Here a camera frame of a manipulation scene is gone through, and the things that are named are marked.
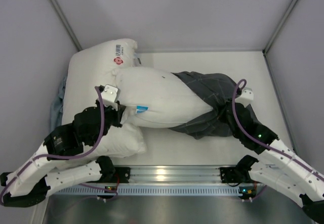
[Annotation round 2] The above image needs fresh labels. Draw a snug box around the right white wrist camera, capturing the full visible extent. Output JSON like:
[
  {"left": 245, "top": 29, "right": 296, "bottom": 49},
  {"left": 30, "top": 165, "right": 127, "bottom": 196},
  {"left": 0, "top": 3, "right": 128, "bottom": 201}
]
[{"left": 235, "top": 87, "right": 254, "bottom": 107}]

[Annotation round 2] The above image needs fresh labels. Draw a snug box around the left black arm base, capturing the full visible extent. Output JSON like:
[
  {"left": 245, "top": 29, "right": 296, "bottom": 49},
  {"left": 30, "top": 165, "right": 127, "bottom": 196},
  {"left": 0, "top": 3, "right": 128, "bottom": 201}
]
[{"left": 99, "top": 167, "right": 131, "bottom": 184}]

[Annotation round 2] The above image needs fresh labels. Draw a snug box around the grey slotted cable duct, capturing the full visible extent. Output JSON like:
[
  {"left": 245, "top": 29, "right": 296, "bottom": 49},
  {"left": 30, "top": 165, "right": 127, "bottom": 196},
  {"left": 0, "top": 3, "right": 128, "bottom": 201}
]
[{"left": 56, "top": 185, "right": 256, "bottom": 196}]

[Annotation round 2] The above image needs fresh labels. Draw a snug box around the aluminium frame post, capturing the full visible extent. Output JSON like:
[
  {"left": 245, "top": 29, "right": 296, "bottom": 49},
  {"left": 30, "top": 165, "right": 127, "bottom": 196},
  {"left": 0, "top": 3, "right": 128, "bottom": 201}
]
[
  {"left": 48, "top": 0, "right": 83, "bottom": 52},
  {"left": 262, "top": 0, "right": 299, "bottom": 57}
]

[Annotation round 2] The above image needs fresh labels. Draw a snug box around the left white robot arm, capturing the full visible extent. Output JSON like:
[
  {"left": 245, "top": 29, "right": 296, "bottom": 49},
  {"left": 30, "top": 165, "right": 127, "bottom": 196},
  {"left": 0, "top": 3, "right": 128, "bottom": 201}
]
[{"left": 1, "top": 102, "right": 125, "bottom": 208}]

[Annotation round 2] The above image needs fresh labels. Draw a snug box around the dark grey checked pillowcase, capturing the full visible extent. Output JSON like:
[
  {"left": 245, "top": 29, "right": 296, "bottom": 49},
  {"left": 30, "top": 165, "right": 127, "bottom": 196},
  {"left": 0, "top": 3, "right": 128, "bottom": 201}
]
[{"left": 170, "top": 71, "right": 236, "bottom": 140}]

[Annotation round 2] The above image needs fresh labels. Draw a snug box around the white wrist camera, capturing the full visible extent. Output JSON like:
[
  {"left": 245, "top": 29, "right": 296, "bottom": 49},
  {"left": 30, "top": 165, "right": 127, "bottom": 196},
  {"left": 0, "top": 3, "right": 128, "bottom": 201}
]
[
  {"left": 99, "top": 84, "right": 119, "bottom": 109},
  {"left": 235, "top": 87, "right": 254, "bottom": 107}
]

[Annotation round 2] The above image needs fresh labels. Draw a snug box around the aluminium rail beam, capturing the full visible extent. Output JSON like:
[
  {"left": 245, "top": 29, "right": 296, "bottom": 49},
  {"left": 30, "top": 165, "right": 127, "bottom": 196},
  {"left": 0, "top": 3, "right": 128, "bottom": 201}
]
[{"left": 101, "top": 165, "right": 317, "bottom": 184}]

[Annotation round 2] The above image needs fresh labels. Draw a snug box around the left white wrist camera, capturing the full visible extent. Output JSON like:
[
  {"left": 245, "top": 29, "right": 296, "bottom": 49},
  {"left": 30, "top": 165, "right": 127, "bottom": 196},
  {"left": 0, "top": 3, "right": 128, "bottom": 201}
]
[{"left": 99, "top": 84, "right": 119, "bottom": 109}]

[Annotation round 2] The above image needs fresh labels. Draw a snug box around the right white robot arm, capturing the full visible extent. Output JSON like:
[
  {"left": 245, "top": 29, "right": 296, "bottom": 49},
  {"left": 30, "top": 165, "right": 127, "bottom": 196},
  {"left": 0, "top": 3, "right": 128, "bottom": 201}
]
[{"left": 220, "top": 102, "right": 323, "bottom": 223}]

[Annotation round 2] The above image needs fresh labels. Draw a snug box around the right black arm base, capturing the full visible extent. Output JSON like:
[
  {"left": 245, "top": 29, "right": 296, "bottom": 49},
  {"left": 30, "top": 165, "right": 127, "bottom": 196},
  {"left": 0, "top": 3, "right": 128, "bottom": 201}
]
[{"left": 220, "top": 167, "right": 253, "bottom": 184}]

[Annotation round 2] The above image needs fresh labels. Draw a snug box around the left aluminium frame post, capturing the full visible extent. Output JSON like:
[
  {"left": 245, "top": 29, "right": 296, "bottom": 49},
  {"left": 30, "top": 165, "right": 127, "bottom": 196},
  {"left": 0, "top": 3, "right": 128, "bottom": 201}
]
[{"left": 48, "top": 0, "right": 83, "bottom": 52}]

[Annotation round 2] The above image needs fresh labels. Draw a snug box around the light blue crumpled cloth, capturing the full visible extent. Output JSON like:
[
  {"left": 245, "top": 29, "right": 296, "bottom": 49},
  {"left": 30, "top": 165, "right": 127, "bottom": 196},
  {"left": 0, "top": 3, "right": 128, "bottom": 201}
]
[{"left": 50, "top": 76, "right": 67, "bottom": 131}]

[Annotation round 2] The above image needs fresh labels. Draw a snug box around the right aluminium frame post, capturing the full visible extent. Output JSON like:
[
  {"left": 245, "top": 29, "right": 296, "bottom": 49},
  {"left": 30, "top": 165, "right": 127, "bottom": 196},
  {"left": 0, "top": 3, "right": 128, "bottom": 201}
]
[{"left": 262, "top": 0, "right": 299, "bottom": 57}]

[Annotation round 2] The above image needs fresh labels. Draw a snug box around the white bare pillow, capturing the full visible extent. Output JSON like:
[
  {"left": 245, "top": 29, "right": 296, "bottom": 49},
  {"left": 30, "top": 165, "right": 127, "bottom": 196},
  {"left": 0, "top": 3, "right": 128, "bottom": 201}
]
[{"left": 58, "top": 38, "right": 146, "bottom": 170}]

